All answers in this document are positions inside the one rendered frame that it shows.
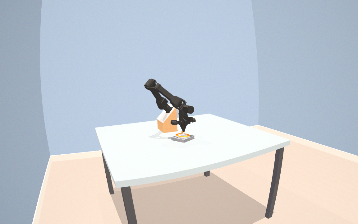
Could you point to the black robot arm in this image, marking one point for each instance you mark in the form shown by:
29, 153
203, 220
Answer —
157, 89

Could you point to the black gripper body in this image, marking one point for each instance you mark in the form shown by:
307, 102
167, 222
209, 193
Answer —
175, 122

